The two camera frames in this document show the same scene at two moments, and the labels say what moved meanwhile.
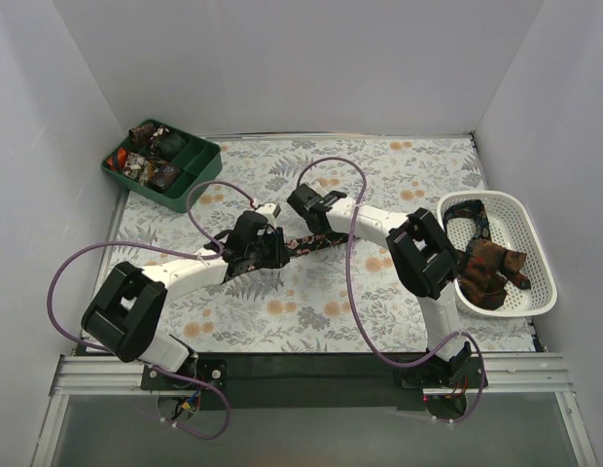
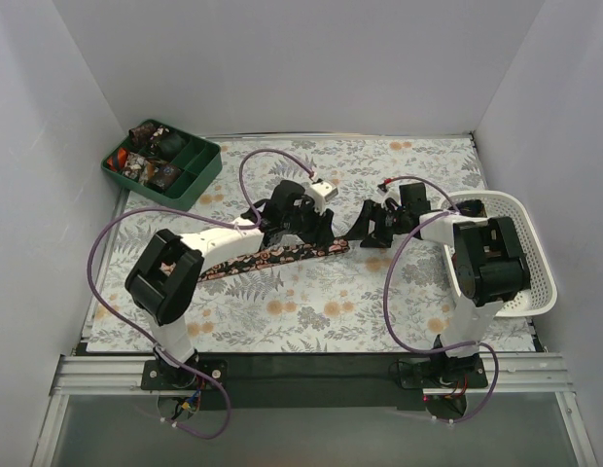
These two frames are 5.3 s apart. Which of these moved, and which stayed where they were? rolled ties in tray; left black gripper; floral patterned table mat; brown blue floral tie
Moved: left black gripper
Stayed: brown blue floral tie; rolled ties in tray; floral patterned table mat
